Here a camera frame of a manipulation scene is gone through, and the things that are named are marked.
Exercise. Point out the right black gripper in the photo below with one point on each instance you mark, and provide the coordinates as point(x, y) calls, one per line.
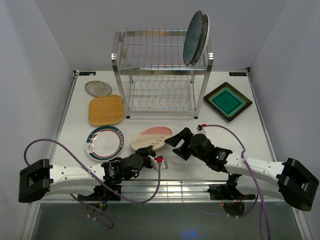
point(185, 134)

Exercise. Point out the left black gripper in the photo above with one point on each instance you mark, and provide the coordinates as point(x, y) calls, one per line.
point(146, 151)

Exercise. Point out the pink cream floral plate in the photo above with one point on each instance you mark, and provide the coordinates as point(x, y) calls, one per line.
point(154, 137)

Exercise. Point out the white plate green red rim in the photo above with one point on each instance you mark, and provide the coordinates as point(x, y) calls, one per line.
point(104, 143)

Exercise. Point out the dark blue round plate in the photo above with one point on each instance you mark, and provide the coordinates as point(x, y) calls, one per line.
point(192, 37)

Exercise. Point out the white plate teal lettered rim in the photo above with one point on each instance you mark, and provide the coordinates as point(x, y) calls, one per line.
point(203, 40)

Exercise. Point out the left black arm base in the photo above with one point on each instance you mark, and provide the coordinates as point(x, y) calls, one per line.
point(110, 193)

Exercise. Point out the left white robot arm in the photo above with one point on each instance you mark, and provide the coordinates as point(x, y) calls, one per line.
point(41, 178)

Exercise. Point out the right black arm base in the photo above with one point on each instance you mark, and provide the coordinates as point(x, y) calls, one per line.
point(223, 192)

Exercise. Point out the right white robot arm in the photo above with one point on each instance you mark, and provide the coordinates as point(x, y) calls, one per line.
point(290, 181)

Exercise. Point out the steel two-tier dish rack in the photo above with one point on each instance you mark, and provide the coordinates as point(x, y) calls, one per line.
point(151, 76)

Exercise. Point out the green black square plate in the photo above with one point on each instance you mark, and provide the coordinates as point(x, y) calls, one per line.
point(227, 101)

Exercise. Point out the yellow woven square plate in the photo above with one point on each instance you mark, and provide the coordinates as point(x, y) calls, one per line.
point(106, 110)

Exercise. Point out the right blue table label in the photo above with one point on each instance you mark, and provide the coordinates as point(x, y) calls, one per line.
point(238, 74)

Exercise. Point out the blue table label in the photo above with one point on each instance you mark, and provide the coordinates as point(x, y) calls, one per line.
point(87, 73)
point(238, 74)

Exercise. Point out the speckled grey round plate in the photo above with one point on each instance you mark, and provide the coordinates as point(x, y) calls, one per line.
point(98, 88)

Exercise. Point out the left blue table label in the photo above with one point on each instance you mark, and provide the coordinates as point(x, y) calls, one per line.
point(87, 73)

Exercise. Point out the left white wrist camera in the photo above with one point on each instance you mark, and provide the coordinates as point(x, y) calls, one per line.
point(161, 161)

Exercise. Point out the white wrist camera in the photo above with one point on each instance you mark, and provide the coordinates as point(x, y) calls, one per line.
point(201, 128)
point(161, 161)

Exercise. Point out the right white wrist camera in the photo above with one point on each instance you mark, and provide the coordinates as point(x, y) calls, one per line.
point(201, 128)

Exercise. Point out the aluminium front frame rail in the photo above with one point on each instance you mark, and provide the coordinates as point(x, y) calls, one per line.
point(176, 192)

